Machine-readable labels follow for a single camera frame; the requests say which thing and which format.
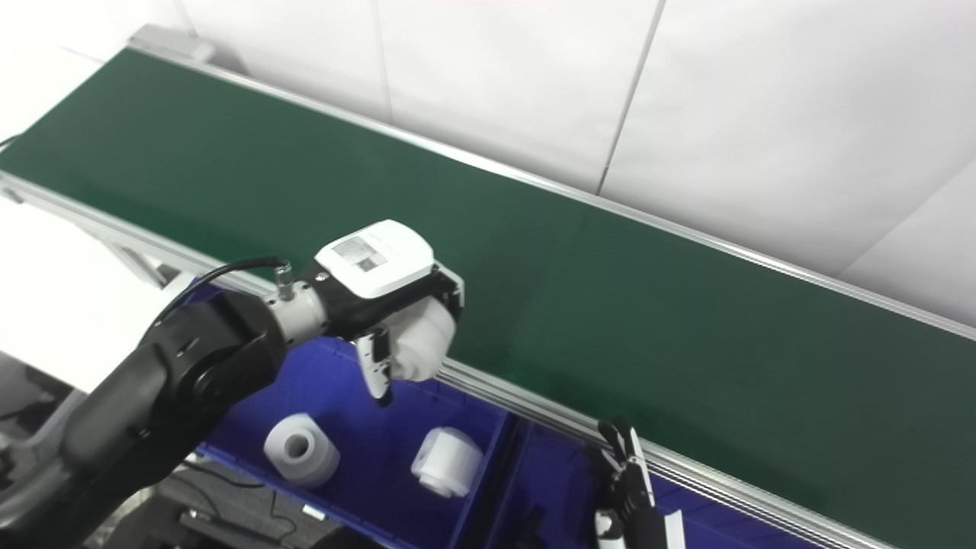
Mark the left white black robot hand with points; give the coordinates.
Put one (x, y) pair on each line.
(374, 263)

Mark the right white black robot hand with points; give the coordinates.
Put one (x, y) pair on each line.
(633, 518)

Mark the white plastic cylinder part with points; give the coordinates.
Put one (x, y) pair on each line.
(419, 343)
(450, 461)
(301, 454)

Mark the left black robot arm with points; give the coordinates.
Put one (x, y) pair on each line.
(175, 381)

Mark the blue bin with black parts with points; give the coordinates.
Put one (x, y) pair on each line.
(560, 488)

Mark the black plastic cylinder part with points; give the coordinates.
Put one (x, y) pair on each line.
(537, 530)

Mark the green conveyor belt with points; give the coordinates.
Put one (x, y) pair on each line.
(534, 404)
(572, 290)

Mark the blue bin with white parts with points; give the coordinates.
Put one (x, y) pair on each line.
(374, 450)

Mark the aluminium conveyor leg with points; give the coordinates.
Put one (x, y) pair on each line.
(149, 267)

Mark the grey conveyor motor housing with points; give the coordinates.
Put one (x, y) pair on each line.
(171, 42)

